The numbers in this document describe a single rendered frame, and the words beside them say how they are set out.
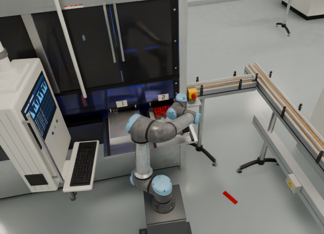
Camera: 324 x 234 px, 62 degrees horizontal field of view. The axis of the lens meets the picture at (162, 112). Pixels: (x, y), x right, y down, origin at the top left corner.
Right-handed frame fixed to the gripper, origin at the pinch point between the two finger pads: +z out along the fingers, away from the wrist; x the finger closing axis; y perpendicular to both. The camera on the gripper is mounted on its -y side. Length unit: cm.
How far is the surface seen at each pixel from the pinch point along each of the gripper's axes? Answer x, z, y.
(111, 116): 52, 3, 38
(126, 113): 39, 3, 39
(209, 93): -36, 2, 46
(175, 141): 6.0, 3.5, -2.3
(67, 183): 86, 11, -16
